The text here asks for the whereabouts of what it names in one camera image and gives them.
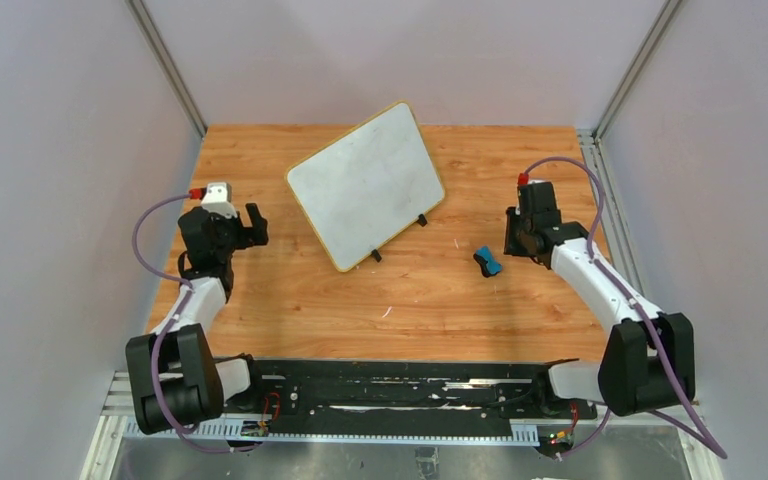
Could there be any blue black whiteboard eraser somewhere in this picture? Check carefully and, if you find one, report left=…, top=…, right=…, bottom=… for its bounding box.
left=473, top=246, right=502, bottom=278

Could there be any yellow-framed whiteboard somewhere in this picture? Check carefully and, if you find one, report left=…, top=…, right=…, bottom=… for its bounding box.
left=285, top=101, right=446, bottom=272

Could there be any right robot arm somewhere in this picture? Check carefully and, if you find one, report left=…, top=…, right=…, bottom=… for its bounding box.
left=504, top=207, right=696, bottom=416

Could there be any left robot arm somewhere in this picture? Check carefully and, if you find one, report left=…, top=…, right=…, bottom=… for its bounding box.
left=125, top=203, right=268, bottom=435

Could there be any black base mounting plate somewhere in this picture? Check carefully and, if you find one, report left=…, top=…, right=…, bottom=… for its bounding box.
left=224, top=359, right=597, bottom=439

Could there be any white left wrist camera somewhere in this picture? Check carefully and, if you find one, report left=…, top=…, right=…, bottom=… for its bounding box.
left=200, top=182, right=239, bottom=219

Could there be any aluminium frame rail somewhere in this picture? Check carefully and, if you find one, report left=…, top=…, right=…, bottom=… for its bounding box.
left=81, top=359, right=723, bottom=479

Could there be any left corner aluminium post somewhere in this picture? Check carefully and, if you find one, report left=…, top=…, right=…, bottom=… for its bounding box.
left=125, top=0, right=208, bottom=139

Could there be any corner aluminium post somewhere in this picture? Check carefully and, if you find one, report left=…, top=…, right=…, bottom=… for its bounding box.
left=125, top=0, right=208, bottom=139
left=592, top=0, right=684, bottom=143

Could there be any right corner aluminium post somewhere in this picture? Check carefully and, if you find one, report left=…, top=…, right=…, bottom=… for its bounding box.
left=592, top=0, right=684, bottom=143

